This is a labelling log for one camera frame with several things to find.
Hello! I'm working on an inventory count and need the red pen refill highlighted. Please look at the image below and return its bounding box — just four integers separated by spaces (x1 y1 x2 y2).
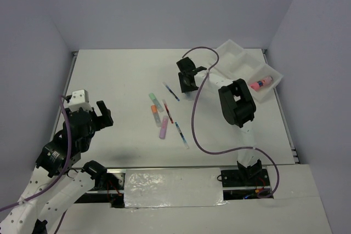
162 99 174 124

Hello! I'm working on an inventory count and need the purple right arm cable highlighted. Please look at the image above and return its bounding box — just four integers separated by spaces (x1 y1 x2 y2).
183 47 281 198

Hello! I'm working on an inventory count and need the dark blue pen refill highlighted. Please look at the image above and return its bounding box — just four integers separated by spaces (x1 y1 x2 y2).
162 82 180 102

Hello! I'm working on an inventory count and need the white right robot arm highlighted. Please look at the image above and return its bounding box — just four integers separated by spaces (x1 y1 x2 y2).
176 57 262 185

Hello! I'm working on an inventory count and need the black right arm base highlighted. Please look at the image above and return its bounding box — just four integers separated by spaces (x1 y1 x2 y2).
217 160 273 201

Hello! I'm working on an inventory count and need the orange highlighter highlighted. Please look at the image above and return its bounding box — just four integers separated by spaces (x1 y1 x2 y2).
151 105 162 127

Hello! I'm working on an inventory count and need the green highlighter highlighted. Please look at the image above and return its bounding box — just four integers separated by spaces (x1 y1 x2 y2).
149 93 164 112

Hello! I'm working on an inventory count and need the light blue pen refill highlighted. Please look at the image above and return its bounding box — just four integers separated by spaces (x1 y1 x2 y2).
174 122 189 149

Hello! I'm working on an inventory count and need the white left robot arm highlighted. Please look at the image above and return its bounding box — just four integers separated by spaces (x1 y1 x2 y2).
1 101 114 233

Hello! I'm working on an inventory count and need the purple highlighter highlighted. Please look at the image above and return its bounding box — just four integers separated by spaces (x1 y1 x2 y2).
159 116 169 140

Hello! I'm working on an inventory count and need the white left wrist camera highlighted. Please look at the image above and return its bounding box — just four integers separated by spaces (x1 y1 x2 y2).
66 89 93 112

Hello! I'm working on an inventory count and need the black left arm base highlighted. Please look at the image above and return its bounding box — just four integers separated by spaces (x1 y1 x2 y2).
77 161 126 208

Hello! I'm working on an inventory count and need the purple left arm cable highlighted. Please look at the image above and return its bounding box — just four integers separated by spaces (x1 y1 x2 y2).
0 94 73 234

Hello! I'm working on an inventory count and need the silver tape sheet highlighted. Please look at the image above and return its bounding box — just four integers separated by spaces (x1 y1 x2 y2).
124 168 226 208

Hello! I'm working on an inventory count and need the white three-compartment tray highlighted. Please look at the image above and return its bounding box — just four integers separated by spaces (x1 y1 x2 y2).
213 39 283 102

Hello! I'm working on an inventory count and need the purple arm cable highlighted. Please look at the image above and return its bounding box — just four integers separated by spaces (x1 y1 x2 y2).
183 47 281 198
0 94 73 234

